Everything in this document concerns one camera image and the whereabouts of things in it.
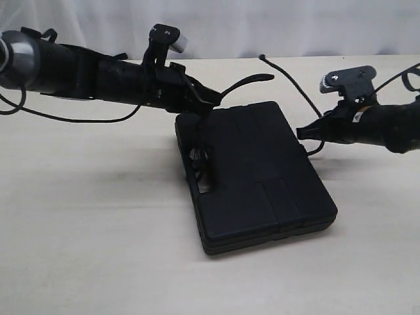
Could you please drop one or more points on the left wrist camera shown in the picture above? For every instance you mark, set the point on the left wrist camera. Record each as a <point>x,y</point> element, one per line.
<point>161,39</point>

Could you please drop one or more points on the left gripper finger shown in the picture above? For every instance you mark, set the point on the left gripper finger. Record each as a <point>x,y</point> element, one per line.
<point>205,177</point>
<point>258,77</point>

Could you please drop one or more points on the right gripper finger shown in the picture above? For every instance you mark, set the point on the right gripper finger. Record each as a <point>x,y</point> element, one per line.
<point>317,130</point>

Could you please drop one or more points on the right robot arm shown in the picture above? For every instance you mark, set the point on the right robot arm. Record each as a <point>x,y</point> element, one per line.
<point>395,127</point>

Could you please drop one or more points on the black plastic carrying case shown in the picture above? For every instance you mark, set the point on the black plastic carrying case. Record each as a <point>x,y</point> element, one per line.
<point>266,187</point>

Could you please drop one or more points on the white backdrop curtain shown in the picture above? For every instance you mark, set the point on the white backdrop curtain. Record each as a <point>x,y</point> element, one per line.
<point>228,29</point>

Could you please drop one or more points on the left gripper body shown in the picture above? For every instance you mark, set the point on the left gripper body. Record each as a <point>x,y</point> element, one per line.
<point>171,89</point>

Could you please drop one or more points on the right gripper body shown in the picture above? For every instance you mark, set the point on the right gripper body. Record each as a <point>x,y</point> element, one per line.
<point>339,123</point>

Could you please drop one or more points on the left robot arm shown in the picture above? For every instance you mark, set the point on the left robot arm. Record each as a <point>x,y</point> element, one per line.
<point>33,61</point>

